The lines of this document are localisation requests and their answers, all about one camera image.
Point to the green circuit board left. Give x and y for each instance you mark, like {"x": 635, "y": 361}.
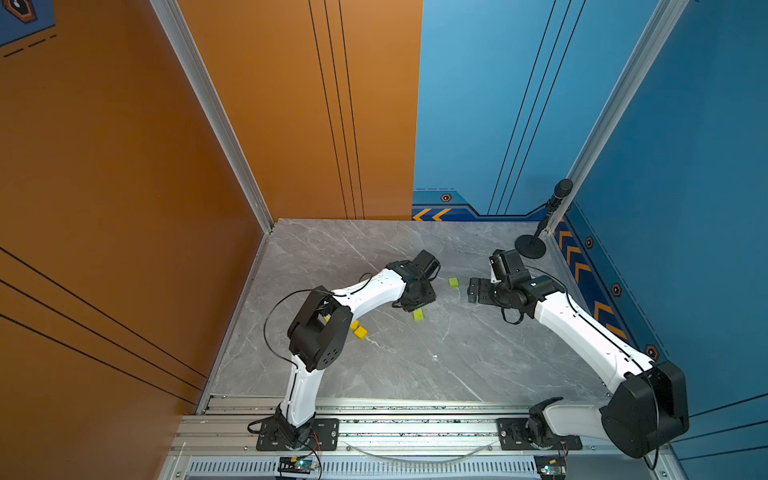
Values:
{"x": 297, "y": 466}

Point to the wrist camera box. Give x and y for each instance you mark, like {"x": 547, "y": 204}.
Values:
{"x": 508, "y": 269}
{"x": 425, "y": 266}

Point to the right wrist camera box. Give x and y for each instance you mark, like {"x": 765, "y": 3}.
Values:
{"x": 508, "y": 269}

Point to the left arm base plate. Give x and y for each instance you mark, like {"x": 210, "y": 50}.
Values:
{"x": 318, "y": 433}

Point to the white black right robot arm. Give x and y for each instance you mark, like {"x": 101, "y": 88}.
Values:
{"x": 648, "y": 402}

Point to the green circuit board right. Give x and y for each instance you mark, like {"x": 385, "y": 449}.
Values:
{"x": 551, "y": 468}

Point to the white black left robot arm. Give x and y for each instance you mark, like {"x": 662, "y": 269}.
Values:
{"x": 318, "y": 333}

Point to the green circuit board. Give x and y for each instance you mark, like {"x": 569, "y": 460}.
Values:
{"x": 297, "y": 466}
{"x": 551, "y": 468}

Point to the black microphone stand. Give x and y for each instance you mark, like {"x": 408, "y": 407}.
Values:
{"x": 531, "y": 245}

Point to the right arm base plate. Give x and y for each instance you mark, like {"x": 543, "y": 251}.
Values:
{"x": 526, "y": 434}

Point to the aluminium front rail frame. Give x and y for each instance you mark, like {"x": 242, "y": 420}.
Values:
{"x": 389, "y": 439}

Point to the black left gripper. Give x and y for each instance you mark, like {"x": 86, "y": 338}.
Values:
{"x": 430, "y": 296}

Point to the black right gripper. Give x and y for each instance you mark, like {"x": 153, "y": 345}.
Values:
{"x": 481, "y": 296}

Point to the small yellow cube block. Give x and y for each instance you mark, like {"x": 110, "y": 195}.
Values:
{"x": 360, "y": 332}

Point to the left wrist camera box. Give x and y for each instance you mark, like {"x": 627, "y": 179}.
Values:
{"x": 425, "y": 266}

